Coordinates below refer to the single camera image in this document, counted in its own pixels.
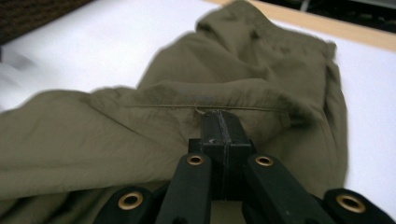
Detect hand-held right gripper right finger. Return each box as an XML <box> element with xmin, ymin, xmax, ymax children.
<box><xmin>221</xmin><ymin>111</ymin><xmax>256</xmax><ymax>200</ymax></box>

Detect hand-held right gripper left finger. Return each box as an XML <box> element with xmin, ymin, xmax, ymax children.
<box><xmin>189</xmin><ymin>110</ymin><xmax>226</xmax><ymax>200</ymax></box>

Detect olive green shorts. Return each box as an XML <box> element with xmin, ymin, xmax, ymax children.
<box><xmin>0</xmin><ymin>0</ymin><xmax>349</xmax><ymax>224</ymax></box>

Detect brown woven basket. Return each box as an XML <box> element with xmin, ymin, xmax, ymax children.
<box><xmin>0</xmin><ymin>0</ymin><xmax>94</xmax><ymax>45</ymax></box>

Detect light wooden table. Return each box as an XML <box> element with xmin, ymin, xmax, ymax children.
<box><xmin>202</xmin><ymin>0</ymin><xmax>396</xmax><ymax>53</ymax></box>

